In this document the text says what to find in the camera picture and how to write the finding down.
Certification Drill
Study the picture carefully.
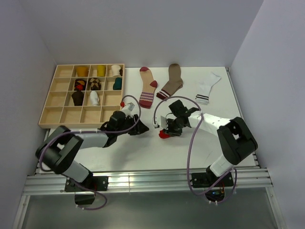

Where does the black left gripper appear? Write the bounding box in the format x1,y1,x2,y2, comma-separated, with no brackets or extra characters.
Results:
116,114,149,135

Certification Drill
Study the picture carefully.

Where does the red patterned sock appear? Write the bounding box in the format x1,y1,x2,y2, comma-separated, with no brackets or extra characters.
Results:
159,130,171,139

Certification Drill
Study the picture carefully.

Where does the plain white sock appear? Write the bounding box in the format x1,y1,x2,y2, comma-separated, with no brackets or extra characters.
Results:
90,91,100,106

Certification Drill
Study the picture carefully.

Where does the dark brown striped sock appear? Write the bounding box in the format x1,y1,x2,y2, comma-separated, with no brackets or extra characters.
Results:
71,91,84,106

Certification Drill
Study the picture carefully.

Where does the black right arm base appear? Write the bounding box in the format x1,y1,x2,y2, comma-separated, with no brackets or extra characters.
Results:
190,172,234,203

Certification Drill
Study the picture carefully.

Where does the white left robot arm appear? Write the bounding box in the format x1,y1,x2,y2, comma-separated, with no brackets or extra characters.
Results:
35,111,149,190

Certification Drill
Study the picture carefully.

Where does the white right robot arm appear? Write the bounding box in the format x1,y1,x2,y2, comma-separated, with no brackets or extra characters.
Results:
160,100,258,186

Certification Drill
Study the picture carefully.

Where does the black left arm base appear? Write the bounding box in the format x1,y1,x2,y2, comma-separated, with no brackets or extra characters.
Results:
64,176,108,210

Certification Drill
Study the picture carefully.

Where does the beige maroon striped sock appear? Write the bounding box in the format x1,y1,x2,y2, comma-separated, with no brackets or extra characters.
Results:
139,67,158,109

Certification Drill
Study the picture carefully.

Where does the tan brown sock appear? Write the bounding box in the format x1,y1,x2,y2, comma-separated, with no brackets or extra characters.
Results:
156,63,183,100

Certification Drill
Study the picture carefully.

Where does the teal rolled sock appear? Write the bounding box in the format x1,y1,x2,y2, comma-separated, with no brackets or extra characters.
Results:
112,77,122,90

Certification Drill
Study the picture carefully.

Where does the white black-striped sock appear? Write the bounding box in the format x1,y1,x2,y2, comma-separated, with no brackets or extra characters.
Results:
195,72,221,104

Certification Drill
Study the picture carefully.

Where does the argyle brown rolled sock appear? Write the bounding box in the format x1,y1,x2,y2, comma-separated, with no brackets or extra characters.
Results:
89,78,101,91

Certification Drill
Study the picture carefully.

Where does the cream rolled sock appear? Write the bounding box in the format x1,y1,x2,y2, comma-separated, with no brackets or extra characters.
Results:
111,64,122,77

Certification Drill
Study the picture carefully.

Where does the wooden compartment tray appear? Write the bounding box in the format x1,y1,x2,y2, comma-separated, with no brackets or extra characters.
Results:
39,63,125,129

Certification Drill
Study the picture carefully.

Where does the yellow rolled sock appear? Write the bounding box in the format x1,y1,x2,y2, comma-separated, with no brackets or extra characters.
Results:
97,65,106,77

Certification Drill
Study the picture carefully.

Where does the argyle red rolled sock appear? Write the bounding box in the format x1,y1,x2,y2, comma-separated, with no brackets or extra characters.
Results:
74,79,87,91

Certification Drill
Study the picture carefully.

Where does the orange rolled sock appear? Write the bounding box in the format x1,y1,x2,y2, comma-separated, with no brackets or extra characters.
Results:
76,66,89,77

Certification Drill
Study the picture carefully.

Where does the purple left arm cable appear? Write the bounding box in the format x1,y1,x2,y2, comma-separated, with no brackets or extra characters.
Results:
38,94,141,211

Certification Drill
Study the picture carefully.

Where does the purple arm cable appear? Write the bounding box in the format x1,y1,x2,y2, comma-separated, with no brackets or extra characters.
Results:
38,94,141,211
152,95,238,206

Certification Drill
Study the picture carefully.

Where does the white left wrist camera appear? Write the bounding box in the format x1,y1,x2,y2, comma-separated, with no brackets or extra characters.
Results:
121,103,135,117

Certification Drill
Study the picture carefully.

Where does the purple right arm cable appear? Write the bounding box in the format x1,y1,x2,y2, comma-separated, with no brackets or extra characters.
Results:
152,95,238,206

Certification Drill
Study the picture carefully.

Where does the aluminium frame rail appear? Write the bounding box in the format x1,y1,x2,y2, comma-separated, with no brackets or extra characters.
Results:
22,168,273,196

